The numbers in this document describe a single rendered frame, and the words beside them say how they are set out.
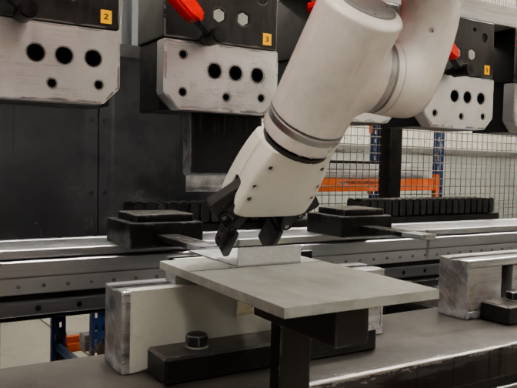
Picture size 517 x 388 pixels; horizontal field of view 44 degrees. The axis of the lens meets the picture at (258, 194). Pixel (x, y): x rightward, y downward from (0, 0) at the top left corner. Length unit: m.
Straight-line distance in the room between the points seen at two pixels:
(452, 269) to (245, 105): 0.48
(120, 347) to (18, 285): 0.27
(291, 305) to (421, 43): 0.29
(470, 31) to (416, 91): 0.39
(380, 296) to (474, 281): 0.50
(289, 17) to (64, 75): 0.33
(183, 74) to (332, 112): 0.19
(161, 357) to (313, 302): 0.23
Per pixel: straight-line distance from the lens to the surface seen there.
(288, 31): 0.88
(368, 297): 0.59
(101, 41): 0.71
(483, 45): 1.06
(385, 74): 0.63
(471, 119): 1.03
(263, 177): 0.67
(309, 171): 0.70
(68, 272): 0.99
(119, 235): 1.00
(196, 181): 0.79
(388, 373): 0.81
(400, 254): 1.33
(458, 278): 1.08
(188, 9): 0.71
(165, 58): 0.73
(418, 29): 0.67
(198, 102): 0.74
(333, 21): 0.59
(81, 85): 0.69
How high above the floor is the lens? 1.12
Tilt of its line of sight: 3 degrees down
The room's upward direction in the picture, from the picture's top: 1 degrees clockwise
